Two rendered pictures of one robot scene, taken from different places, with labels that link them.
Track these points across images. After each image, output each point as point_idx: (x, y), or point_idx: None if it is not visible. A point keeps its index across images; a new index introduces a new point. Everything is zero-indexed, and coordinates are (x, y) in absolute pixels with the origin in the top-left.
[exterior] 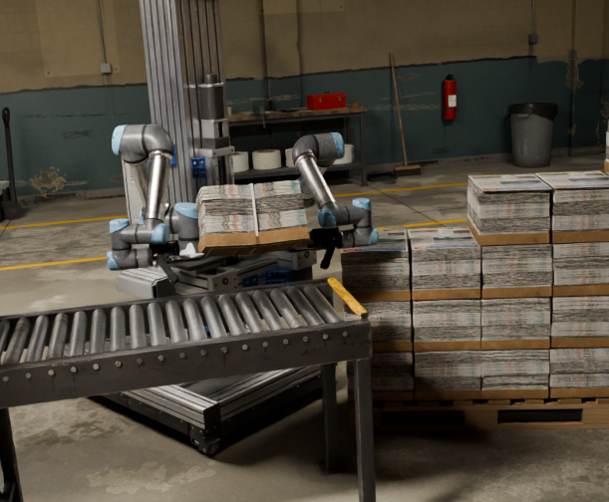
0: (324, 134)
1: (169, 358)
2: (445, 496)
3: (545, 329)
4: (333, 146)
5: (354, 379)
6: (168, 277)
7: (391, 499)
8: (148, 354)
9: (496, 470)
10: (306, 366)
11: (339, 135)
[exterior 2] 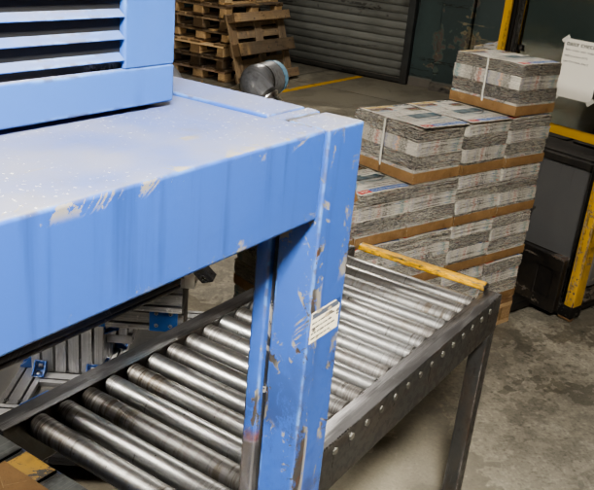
0: (271, 63)
1: (400, 393)
2: (445, 443)
3: (442, 258)
4: (283, 79)
5: (471, 358)
6: (203, 275)
7: (411, 465)
8: (388, 397)
9: (447, 402)
10: (466, 357)
11: (283, 65)
